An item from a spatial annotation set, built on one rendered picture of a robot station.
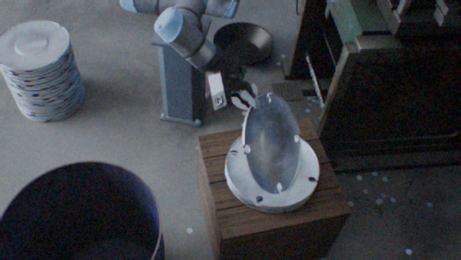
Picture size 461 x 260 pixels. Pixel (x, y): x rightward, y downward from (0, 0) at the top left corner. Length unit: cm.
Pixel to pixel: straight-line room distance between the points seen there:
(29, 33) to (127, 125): 54
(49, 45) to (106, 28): 59
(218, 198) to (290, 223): 23
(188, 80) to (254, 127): 60
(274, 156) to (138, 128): 84
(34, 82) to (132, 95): 45
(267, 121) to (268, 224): 30
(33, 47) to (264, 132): 105
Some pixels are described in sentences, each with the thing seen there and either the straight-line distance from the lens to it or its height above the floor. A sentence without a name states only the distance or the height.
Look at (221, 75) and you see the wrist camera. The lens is 116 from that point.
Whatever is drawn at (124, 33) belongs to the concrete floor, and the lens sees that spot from 244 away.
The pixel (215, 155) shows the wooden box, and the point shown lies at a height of 35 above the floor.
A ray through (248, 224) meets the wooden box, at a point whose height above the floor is 35.
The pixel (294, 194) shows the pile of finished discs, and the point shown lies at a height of 39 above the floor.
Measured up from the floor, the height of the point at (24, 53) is 32.
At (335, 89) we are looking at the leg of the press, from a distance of 159.
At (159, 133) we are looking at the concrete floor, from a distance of 197.
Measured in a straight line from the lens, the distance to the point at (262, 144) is 127.
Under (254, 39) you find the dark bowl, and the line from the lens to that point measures 237.
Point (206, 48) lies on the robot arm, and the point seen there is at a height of 80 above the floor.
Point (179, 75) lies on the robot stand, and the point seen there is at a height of 29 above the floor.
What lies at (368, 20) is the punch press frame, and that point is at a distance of 157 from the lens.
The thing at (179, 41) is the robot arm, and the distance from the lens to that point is 111.
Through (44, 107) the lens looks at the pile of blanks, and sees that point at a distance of 203.
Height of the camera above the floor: 157
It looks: 53 degrees down
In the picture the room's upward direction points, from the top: 5 degrees clockwise
